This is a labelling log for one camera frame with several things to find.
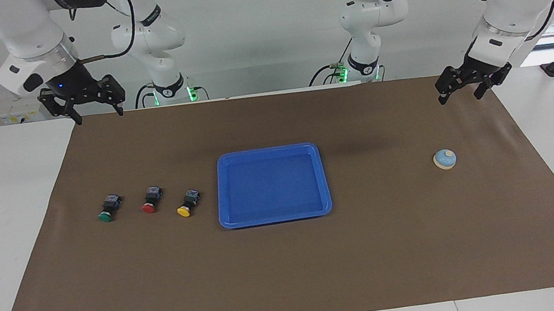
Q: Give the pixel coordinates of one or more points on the green push button switch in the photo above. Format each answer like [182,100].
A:
[110,205]

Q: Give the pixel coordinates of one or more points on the white wall socket box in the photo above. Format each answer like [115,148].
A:
[16,113]

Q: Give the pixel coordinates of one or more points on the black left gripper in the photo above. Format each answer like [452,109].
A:
[481,73]

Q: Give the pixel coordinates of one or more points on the red push button switch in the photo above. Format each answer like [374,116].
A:
[151,198]

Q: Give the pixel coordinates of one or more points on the light blue desk bell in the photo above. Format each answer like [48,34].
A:
[445,159]

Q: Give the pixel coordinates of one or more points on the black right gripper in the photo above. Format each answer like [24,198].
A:
[71,85]

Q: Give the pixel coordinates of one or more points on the brown table mat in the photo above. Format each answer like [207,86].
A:
[290,269]

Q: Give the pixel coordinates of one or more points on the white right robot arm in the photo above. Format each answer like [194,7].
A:
[29,43]

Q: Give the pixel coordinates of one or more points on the blue plastic tray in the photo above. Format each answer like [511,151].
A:
[273,187]

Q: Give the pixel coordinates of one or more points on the yellow push button switch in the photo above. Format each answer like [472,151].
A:
[189,199]

